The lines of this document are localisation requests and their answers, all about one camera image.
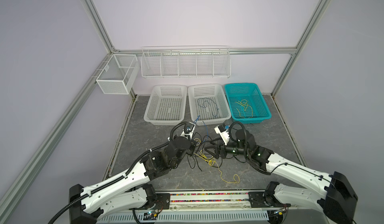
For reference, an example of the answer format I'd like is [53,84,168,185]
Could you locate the blue cable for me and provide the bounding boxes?
[191,115,211,141]
[196,96,220,117]

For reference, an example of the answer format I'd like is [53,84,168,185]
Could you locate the short yellow cable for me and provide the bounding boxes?
[233,99,254,119]

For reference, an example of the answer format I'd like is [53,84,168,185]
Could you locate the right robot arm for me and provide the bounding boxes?
[204,134,358,224]

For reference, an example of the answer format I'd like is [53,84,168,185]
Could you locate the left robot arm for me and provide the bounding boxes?
[49,122,197,224]

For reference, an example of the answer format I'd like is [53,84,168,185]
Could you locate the teal plastic basket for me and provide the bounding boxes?
[225,83,272,124]

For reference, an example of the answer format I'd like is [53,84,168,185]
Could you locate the left white plastic basket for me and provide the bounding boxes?
[144,85,188,126]

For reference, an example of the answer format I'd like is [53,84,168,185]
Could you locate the white plastic basket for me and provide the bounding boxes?
[144,85,188,126]
[188,84,232,126]

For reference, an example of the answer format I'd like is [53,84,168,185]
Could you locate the middle white plastic basket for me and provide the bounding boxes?
[188,84,232,126]

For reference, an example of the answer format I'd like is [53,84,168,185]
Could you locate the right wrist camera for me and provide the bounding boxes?
[215,124,230,146]

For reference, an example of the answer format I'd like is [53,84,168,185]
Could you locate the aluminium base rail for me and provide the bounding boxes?
[79,189,341,224]

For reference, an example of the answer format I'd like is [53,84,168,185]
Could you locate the white wire wall rack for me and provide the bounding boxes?
[141,46,232,79]

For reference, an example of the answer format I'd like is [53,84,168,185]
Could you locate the white mesh wall box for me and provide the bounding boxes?
[96,54,140,95]

